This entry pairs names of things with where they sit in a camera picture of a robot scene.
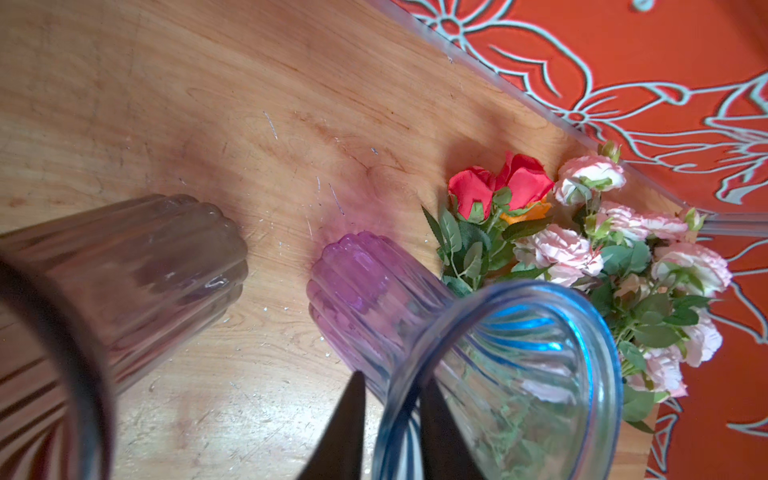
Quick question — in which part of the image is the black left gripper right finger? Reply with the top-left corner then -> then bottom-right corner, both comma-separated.
419,378 -> 483,480

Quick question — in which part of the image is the pile of pink flowers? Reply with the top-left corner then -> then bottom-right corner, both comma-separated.
443,140 -> 734,434

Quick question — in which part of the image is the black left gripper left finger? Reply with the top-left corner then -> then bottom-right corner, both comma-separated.
298,371 -> 366,480

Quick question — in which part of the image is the orange rose stem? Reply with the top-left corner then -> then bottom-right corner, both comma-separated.
500,201 -> 552,225

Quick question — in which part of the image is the purple ribbed glass vase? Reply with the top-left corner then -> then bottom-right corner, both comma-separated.
306,231 -> 624,480

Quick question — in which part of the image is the red rose stem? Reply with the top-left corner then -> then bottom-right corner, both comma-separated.
422,167 -> 504,267
491,151 -> 554,210

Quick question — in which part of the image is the brown ribbed glass vase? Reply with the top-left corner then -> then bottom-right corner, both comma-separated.
1,195 -> 248,479

